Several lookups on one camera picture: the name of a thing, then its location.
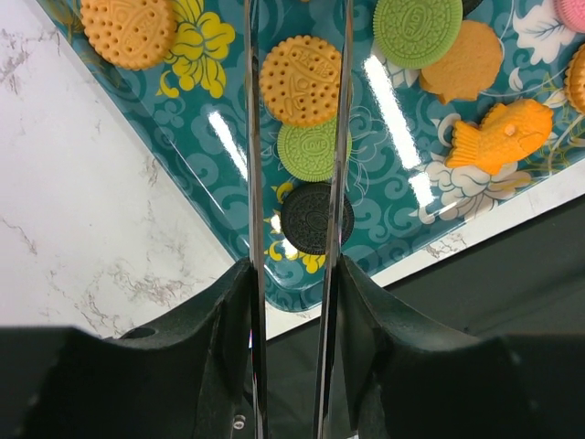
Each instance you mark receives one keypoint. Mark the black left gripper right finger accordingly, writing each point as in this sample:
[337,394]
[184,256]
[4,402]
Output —
[409,376]

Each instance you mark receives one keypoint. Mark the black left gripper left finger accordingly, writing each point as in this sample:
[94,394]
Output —
[180,375]

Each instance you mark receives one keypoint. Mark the silver metal tongs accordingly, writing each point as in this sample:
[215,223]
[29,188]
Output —
[322,421]

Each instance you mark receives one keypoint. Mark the green sandwich cookie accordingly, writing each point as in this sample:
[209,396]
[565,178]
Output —
[308,153]
[412,34]

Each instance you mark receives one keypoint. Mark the black sandwich cookie lower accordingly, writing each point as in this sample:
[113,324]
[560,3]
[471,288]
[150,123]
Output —
[304,217]

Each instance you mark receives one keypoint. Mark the black sandwich cookie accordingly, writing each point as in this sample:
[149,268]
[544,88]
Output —
[304,217]
[470,5]

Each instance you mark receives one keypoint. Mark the teal floral serving tray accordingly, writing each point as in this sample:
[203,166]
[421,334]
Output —
[190,112]

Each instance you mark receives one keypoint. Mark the orange fish cookie lower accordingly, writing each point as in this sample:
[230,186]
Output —
[508,133]

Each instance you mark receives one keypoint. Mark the dotted orange biscuit centre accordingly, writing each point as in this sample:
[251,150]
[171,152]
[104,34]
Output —
[300,81]

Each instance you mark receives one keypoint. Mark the plain orange cookie middle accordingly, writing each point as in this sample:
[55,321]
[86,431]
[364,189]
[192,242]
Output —
[470,66]

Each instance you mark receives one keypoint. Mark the dotted orange sandwich biscuit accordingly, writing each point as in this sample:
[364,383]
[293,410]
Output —
[575,80]

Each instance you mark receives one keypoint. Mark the dotted orange biscuit far left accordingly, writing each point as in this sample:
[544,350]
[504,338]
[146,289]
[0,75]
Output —
[131,34]

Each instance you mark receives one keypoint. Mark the black sandwich cookie upper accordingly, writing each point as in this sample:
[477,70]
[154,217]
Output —
[470,5]

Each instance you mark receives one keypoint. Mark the pink sandwich cookie lower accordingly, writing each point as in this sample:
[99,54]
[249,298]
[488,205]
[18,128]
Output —
[571,14]

